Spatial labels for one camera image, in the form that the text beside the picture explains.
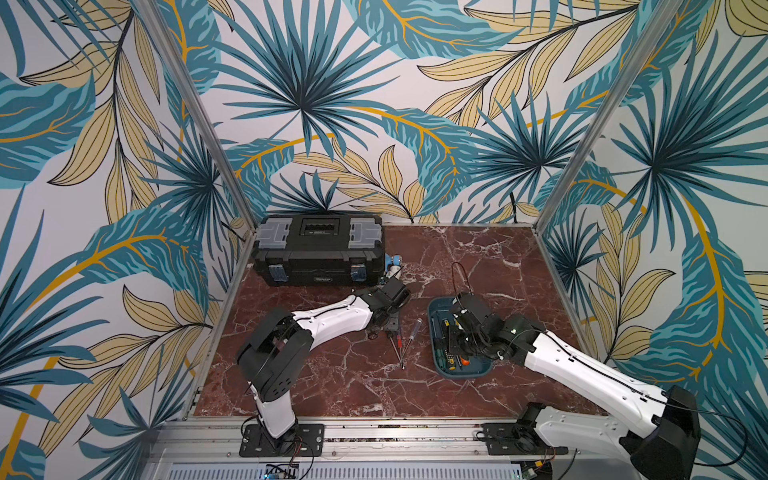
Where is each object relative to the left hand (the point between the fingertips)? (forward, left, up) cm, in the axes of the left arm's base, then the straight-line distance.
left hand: (386, 322), depth 90 cm
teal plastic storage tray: (-12, -17, -1) cm, 21 cm away
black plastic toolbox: (+16, +20, +14) cm, 29 cm away
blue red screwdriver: (-6, -4, -3) cm, 8 cm away
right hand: (-9, -15, +9) cm, 20 cm away
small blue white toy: (+23, -2, -2) cm, 24 cm away
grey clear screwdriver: (-2, -8, -3) cm, 9 cm away
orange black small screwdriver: (-11, -22, -2) cm, 25 cm away
